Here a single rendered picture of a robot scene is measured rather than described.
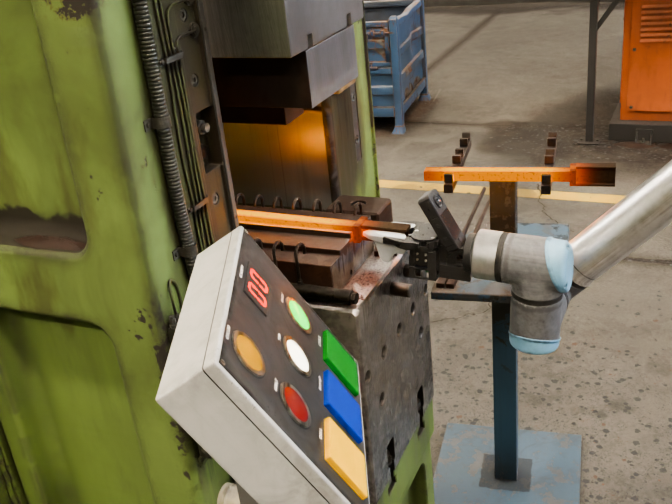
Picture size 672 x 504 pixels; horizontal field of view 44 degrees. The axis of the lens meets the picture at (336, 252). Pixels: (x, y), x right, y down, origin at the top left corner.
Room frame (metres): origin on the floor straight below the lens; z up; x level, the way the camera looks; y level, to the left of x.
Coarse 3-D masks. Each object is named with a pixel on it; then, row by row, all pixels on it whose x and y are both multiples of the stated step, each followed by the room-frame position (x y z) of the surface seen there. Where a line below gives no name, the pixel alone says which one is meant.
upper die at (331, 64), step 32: (352, 32) 1.49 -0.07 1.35; (224, 64) 1.39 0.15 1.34; (256, 64) 1.36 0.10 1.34; (288, 64) 1.34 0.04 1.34; (320, 64) 1.37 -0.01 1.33; (352, 64) 1.48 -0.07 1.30; (224, 96) 1.40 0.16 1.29; (256, 96) 1.37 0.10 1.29; (288, 96) 1.34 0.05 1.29; (320, 96) 1.35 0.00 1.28
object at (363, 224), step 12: (240, 216) 1.53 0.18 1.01; (252, 216) 1.52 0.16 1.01; (264, 216) 1.51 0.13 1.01; (276, 216) 1.51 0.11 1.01; (288, 216) 1.50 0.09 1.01; (300, 216) 1.50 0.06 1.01; (312, 216) 1.49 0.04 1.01; (324, 228) 1.45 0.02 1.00; (336, 228) 1.44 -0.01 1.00; (348, 228) 1.43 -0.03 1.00; (360, 228) 1.41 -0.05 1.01; (372, 228) 1.40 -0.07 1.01; (384, 228) 1.39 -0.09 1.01; (396, 228) 1.39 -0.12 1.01; (408, 228) 1.39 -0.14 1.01; (360, 240) 1.41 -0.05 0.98; (372, 240) 1.40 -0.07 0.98
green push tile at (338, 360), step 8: (328, 336) 0.99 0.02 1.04; (328, 344) 0.97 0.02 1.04; (336, 344) 0.99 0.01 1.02; (328, 352) 0.95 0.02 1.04; (336, 352) 0.97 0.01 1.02; (344, 352) 1.00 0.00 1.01; (328, 360) 0.93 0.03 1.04; (336, 360) 0.95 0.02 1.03; (344, 360) 0.97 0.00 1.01; (352, 360) 1.00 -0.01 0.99; (336, 368) 0.93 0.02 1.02; (344, 368) 0.95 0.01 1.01; (352, 368) 0.98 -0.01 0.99; (344, 376) 0.93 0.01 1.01; (352, 376) 0.96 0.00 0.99; (344, 384) 0.93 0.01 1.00; (352, 384) 0.94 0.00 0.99; (352, 392) 0.93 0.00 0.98
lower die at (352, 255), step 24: (336, 216) 1.52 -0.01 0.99; (360, 216) 1.50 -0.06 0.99; (264, 240) 1.44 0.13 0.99; (288, 240) 1.43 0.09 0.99; (312, 240) 1.42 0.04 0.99; (336, 240) 1.41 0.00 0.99; (288, 264) 1.36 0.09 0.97; (312, 264) 1.34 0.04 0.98; (336, 264) 1.35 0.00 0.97; (360, 264) 1.44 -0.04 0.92
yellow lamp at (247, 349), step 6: (240, 336) 0.78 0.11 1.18; (240, 342) 0.77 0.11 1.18; (246, 342) 0.78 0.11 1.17; (240, 348) 0.76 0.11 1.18; (246, 348) 0.77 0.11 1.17; (252, 348) 0.78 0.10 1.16; (246, 354) 0.76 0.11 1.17; (252, 354) 0.77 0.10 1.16; (258, 354) 0.78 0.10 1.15; (246, 360) 0.75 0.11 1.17; (252, 360) 0.76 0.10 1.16; (258, 360) 0.77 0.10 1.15; (252, 366) 0.75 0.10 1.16; (258, 366) 0.76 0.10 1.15
